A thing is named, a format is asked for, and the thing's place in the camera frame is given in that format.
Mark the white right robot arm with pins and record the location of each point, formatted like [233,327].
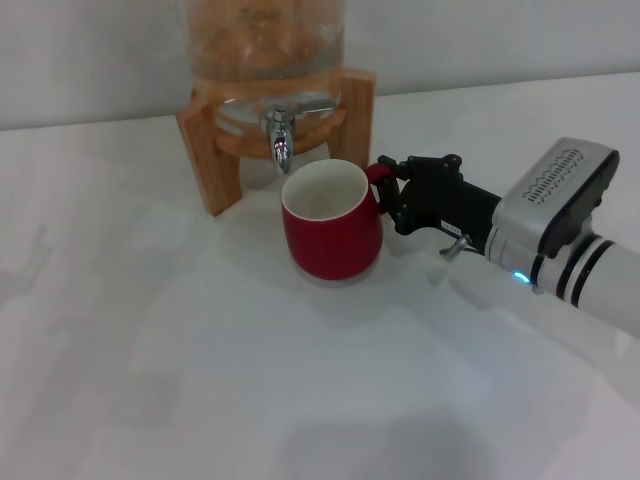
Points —
[605,285]

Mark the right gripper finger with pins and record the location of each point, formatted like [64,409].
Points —
[398,165]
[392,200]

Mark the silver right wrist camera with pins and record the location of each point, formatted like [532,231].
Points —
[550,195]

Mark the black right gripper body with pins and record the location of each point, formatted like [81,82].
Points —
[440,200]

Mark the red ceramic cup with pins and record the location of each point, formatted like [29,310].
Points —
[330,245]

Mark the glass beverage dispenser jar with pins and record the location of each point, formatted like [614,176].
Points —
[265,40]

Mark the wooden dispenser stand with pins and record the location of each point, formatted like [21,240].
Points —
[212,165]

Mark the chrome dispenser faucet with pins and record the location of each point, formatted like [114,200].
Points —
[281,145]

